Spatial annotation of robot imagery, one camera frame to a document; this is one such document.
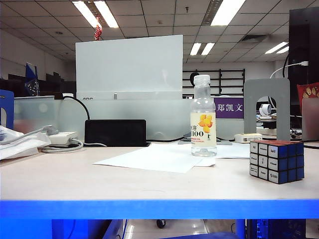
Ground black office chair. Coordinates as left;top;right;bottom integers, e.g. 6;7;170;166
189;71;200;87

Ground ceiling light panel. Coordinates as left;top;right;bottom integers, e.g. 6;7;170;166
210;0;246;26
72;0;120;28
265;41;290;55
189;42;215;56

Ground thin black cable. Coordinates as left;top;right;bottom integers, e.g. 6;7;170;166
147;135;236;143

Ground blue table frame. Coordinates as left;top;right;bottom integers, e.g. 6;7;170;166
0;199;319;239

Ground blue flag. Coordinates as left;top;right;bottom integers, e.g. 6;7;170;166
24;62;40;97

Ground white power adapter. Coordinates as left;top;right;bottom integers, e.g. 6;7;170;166
47;131;78;145

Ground dark office cubicle partitions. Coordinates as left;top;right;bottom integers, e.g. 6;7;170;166
0;72;77;99

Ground grey looped cable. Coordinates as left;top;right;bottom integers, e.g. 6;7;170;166
39;138;108;153

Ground long frosted glass partition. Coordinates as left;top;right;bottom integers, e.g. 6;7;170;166
13;96;245;141

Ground white USB cable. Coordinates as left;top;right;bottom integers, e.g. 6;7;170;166
270;61;310;79

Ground blue chair seat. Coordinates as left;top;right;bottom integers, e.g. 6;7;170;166
157;231;241;239

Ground Rubik's cube with printed stickers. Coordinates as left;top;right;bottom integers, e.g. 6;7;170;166
249;140;305;185

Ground grey plug with cable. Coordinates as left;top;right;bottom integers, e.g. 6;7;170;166
0;124;60;145

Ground black wall shelf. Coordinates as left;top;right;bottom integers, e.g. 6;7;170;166
183;69;246;96

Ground small white charger box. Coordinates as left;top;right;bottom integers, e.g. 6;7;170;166
234;132;264;143

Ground short frosted glass partition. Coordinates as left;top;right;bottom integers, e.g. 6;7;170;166
302;97;319;140

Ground purple name sign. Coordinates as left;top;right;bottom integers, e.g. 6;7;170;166
213;97;244;119

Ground black computer tower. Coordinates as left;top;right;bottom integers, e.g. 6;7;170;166
246;219;307;239

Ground clear bottle with yellow label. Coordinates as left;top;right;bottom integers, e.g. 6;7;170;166
190;74;217;157

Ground thick black power cable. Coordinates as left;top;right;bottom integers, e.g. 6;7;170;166
62;96;91;120

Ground small white paper sheet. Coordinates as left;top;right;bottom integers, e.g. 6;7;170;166
215;143;251;159

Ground white board panel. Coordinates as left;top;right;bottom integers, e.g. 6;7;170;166
75;34;184;100

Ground small white desk fan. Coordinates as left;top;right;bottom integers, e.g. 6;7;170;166
258;103;273;118

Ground grey metal bookend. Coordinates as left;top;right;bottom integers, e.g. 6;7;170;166
243;78;292;144

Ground black rectangular box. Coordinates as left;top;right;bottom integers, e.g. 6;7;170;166
84;119;152;147

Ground red hanging ornament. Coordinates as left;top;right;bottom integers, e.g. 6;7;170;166
94;24;103;41

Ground large white paper sheet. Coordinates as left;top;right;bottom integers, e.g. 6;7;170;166
92;145;216;174

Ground tall black cabinet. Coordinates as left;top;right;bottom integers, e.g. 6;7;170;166
288;8;319;118

